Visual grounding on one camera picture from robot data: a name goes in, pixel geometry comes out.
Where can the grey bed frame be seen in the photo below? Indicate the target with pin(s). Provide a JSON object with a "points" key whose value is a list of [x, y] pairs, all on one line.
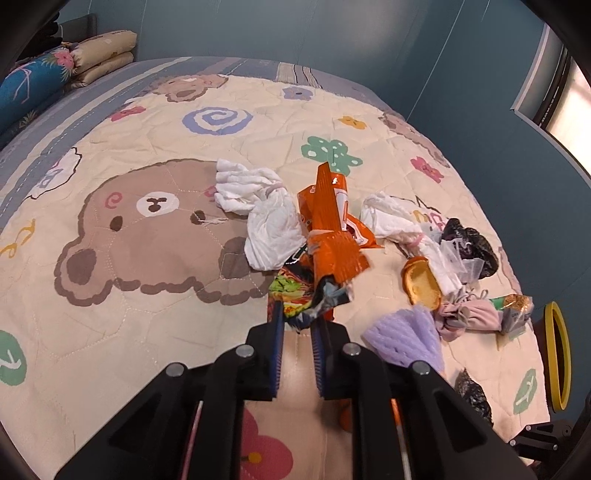
{"points": [[81, 27]]}

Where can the mandarin orange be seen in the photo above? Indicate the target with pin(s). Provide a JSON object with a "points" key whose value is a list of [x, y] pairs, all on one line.
{"points": [[345, 417]]}

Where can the pink cloth bag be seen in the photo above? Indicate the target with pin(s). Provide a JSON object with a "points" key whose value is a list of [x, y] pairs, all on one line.
{"points": [[480, 316]]}

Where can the white crumpled cloth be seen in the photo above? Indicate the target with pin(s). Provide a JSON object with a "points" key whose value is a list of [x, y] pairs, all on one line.
{"points": [[272, 230]]}

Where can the orange peel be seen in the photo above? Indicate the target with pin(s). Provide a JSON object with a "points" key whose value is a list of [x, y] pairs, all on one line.
{"points": [[420, 284]]}

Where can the colourful snack packet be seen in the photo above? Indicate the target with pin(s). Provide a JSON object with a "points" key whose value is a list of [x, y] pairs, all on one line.
{"points": [[295, 295]]}

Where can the bear printed blanket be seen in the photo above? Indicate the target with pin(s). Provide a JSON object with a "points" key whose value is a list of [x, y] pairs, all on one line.
{"points": [[138, 323]]}

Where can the clear plastic wrap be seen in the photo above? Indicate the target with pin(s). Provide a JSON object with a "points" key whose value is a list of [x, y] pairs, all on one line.
{"points": [[461, 266]]}

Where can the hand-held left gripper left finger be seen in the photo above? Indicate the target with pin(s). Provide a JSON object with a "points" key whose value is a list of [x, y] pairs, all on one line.
{"points": [[277, 350]]}

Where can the black cloth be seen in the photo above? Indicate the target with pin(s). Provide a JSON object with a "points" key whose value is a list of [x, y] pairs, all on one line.
{"points": [[44, 39]]}

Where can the small black plastic bag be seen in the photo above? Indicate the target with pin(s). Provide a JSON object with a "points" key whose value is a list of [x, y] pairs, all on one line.
{"points": [[473, 397]]}

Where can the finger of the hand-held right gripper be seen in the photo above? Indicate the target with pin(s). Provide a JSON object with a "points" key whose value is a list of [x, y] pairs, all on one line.
{"points": [[540, 438]]}

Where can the clear wrapped snack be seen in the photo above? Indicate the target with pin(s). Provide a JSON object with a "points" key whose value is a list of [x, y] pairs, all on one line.
{"points": [[515, 309]]}

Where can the white printed cloth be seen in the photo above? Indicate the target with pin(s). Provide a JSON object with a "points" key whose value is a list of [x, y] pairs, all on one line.
{"points": [[388, 221]]}

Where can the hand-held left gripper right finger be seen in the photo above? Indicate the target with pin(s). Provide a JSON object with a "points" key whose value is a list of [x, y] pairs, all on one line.
{"points": [[316, 360]]}

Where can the beige printed pillow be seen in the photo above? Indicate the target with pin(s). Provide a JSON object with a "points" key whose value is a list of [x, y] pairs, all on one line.
{"points": [[106, 46], [111, 69]]}

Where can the orange snack wrapper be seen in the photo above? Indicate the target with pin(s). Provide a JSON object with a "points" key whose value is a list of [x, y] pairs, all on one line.
{"points": [[332, 249]]}

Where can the large black plastic bag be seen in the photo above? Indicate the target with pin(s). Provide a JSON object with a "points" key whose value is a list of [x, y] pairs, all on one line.
{"points": [[480, 249]]}

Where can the blue floral pillow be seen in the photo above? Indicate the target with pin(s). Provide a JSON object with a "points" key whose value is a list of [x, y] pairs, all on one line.
{"points": [[32, 83]]}

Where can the yellow-rimmed black bin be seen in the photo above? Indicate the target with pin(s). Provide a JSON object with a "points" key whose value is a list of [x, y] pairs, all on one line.
{"points": [[549, 350]]}

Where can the purple knitted cloth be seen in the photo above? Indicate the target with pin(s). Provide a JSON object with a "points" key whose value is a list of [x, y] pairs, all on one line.
{"points": [[406, 337]]}

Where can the window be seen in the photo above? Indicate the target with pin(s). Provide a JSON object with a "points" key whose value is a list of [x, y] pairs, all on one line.
{"points": [[572, 101]]}

